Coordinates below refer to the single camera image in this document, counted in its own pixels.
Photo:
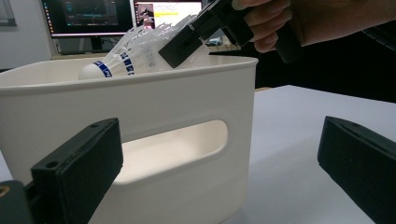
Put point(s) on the bright screen computer monitor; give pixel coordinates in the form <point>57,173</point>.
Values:
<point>168,12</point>

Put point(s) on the white plastic storage bin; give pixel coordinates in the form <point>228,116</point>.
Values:
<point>186,93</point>

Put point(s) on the wooden table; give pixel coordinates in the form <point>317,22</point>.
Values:
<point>263,89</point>

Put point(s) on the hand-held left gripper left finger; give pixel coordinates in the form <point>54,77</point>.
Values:
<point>77,168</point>

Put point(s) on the dark screen computer monitor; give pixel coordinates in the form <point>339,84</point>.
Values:
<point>87,15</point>

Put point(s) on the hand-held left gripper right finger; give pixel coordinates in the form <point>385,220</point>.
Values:
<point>361,165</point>

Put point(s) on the white plastic shuttlecock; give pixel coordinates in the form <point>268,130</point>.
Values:
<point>127,62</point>
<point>200,56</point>
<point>93,71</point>

